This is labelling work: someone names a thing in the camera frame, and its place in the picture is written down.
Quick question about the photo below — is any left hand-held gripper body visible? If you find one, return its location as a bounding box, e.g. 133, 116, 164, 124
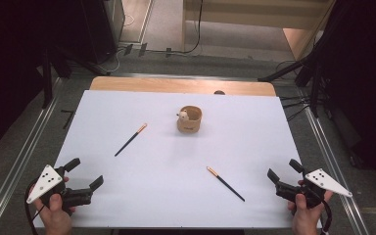
25, 164, 95, 216

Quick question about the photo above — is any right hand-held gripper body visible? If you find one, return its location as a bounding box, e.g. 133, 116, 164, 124
274, 167, 353, 210

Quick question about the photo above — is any black chopstick with orange end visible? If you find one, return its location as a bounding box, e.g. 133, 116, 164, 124
206, 165, 246, 203
114, 122, 148, 158

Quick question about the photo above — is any wooden chopstick holder cup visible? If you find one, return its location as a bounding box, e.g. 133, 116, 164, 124
176, 105, 204, 134

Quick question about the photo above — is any person's left hand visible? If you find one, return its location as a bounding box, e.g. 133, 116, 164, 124
32, 175, 77, 235

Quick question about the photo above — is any person's right hand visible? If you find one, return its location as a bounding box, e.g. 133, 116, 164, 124
287, 179, 335, 235

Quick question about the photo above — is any white table mat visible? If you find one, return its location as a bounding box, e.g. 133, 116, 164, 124
32, 89, 323, 229

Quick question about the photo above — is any black tripod leg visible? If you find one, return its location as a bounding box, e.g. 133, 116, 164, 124
258, 58, 311, 83

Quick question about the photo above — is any dark curtain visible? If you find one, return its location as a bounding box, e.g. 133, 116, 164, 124
0, 0, 89, 159
309, 0, 376, 192

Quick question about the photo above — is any wooden table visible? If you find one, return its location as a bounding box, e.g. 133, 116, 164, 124
89, 75, 277, 98

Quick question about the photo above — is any dark cabinet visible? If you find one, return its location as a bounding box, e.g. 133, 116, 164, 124
79, 0, 126, 65

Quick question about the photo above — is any light wooden furniture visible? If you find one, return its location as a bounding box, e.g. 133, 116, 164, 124
181, 0, 336, 62

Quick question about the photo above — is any metal floor rail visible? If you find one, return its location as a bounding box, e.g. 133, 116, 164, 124
0, 77, 65, 235
297, 87, 370, 235

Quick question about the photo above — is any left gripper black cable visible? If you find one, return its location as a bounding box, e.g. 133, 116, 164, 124
24, 182, 47, 235

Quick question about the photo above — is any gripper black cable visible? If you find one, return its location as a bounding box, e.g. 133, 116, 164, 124
318, 199, 335, 235
24, 182, 47, 235

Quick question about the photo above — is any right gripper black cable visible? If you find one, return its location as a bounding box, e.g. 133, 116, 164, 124
318, 199, 335, 235

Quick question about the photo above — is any bundle of black cables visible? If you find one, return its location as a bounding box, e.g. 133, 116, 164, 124
277, 93, 311, 122

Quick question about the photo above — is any black stand post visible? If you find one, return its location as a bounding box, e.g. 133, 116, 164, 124
308, 63, 322, 118

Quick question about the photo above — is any white floor cable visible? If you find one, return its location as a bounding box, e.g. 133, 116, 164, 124
103, 47, 126, 73

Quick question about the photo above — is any black floor cable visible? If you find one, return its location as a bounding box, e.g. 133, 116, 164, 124
150, 0, 205, 56

